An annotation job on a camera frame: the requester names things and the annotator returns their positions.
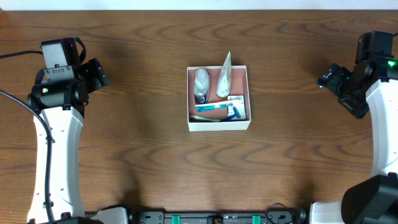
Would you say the clear bottle dark liquid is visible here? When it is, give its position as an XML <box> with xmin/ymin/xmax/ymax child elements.
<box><xmin>193</xmin><ymin>69</ymin><xmax>210</xmax><ymax>104</ymax></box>

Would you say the green white toothbrush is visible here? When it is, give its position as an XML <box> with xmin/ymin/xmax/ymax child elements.
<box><xmin>190</xmin><ymin>114</ymin><xmax>221</xmax><ymax>123</ymax></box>

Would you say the Colgate toothpaste tube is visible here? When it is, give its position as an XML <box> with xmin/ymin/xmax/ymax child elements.
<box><xmin>195</xmin><ymin>100</ymin><xmax>234</xmax><ymax>113</ymax></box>

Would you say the small green white box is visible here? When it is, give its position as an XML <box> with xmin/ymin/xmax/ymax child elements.
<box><xmin>227</xmin><ymin>95</ymin><xmax>246</xmax><ymax>112</ymax></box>

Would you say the blue disposable razor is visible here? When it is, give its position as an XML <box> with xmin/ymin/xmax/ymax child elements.
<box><xmin>221</xmin><ymin>106</ymin><xmax>246</xmax><ymax>122</ymax></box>

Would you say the white patterned cream tube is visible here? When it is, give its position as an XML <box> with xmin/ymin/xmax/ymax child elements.
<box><xmin>216</xmin><ymin>52</ymin><xmax>232</xmax><ymax>98</ymax></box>

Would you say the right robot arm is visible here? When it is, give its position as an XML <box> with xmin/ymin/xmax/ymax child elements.
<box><xmin>308</xmin><ymin>52</ymin><xmax>397</xmax><ymax>223</ymax></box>

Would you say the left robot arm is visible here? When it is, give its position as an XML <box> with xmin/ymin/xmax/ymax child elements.
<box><xmin>27</xmin><ymin>58</ymin><xmax>132</xmax><ymax>223</ymax></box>

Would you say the white cardboard box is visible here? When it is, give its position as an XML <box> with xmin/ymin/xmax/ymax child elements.
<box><xmin>187</xmin><ymin>65</ymin><xmax>251</xmax><ymax>131</ymax></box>

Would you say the left black cable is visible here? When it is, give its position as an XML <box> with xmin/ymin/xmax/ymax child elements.
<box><xmin>0</xmin><ymin>49</ymin><xmax>57</xmax><ymax>224</ymax></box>

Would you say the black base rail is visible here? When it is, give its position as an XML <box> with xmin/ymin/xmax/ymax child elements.
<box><xmin>91</xmin><ymin>208</ymin><xmax>309</xmax><ymax>224</ymax></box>

